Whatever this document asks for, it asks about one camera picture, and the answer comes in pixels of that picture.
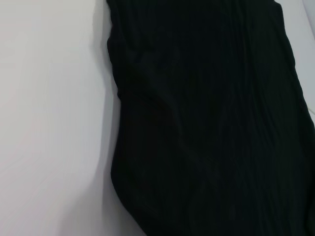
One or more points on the black shirt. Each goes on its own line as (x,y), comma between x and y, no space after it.
(209,123)

